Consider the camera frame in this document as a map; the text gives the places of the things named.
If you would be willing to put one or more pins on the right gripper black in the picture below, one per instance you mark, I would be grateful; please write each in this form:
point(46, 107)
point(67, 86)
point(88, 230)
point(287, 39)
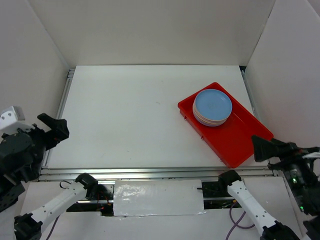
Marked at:
point(285, 150)

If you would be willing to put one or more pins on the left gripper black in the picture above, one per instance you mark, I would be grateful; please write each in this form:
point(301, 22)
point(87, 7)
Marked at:
point(59, 126)

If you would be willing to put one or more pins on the yellow plastic plate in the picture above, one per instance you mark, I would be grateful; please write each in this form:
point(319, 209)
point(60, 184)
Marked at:
point(205, 121)

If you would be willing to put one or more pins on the blue plastic plate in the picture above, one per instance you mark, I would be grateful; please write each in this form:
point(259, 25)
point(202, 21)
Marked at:
point(213, 104)

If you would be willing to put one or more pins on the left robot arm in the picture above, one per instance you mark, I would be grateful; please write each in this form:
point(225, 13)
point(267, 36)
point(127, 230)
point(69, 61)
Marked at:
point(28, 208)

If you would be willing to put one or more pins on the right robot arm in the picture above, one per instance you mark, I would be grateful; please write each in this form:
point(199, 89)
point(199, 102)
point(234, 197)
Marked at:
point(266, 204)

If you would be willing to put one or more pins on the red plastic bin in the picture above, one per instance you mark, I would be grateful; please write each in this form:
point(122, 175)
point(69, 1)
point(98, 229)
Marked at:
point(230, 141)

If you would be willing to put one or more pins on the white foam board cover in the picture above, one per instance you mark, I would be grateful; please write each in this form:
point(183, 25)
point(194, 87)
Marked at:
point(158, 198)

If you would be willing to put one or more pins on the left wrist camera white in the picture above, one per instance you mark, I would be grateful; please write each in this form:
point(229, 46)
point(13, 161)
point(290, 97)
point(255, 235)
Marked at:
point(12, 119)

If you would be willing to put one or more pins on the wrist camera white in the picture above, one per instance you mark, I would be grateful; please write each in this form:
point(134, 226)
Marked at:
point(12, 119)
point(313, 155)

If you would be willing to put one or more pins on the aluminium table frame rail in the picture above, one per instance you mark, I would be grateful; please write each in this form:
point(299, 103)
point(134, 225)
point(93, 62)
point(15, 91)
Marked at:
point(129, 174)

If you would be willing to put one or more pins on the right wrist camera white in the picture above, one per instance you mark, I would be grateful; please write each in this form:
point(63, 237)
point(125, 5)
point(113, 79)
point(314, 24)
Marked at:
point(313, 155)

